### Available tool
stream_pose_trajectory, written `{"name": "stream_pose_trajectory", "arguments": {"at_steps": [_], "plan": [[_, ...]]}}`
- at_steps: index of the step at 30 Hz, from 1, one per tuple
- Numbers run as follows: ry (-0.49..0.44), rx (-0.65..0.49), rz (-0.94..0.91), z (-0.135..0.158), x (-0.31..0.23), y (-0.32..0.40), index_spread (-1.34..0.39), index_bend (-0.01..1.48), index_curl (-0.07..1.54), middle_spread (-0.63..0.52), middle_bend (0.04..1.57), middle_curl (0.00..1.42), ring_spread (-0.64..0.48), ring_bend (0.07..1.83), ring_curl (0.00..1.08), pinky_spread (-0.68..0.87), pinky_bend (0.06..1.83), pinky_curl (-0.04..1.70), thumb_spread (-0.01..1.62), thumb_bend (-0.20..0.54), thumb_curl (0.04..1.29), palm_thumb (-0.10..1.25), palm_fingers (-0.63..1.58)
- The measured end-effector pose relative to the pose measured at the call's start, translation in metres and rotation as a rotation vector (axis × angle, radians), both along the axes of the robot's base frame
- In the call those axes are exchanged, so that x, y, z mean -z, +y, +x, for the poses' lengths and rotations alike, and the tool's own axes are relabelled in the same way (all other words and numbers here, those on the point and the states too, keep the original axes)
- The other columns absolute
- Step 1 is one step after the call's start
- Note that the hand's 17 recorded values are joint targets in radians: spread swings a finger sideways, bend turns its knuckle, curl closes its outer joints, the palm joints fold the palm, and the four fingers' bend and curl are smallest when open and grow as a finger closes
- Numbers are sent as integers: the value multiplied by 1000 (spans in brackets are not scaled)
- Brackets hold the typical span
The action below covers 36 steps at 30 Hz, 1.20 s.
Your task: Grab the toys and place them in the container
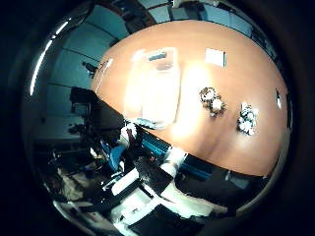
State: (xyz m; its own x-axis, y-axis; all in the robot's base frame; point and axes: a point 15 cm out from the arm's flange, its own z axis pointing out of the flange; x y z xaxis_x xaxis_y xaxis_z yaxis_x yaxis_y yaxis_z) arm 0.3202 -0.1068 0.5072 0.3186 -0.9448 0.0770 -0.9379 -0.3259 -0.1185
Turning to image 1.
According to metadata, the teal blue box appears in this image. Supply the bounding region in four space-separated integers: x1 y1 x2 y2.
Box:
141 133 172 159

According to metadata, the long ceiling light strip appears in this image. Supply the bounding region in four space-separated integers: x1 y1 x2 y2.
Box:
29 20 71 96

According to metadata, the black camera on stand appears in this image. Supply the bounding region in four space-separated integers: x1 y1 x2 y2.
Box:
82 60 99 79

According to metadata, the clear plastic bag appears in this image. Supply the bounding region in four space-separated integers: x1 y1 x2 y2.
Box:
126 47 181 131

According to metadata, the person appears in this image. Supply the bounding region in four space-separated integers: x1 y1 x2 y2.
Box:
57 165 88 202

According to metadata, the white and red bottle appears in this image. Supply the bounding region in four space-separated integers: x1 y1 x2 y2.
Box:
118 121 139 148

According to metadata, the black monitor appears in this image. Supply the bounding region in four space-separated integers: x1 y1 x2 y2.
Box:
69 86 126 139

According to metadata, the small white tag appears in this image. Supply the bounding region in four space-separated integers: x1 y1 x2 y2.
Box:
275 88 284 111

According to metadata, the brown and white plush toy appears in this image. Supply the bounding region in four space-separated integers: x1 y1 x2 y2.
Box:
198 86 228 118

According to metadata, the blue plastic object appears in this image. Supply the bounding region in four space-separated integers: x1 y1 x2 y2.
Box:
101 141 128 172

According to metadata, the white paper card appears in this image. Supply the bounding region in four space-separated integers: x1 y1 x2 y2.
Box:
204 47 228 69

